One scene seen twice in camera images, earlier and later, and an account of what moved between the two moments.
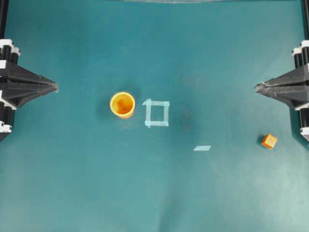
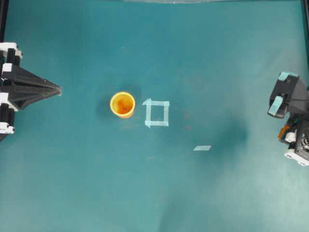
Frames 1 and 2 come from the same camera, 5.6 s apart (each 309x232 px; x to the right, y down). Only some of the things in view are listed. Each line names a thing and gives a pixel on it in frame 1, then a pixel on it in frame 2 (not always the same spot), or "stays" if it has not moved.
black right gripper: (301, 59) -> (296, 94)
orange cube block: (269, 140) -> (282, 130)
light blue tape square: (148, 103) stays
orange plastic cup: (122, 104) stays
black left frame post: (4, 8) stays
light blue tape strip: (202, 148) stays
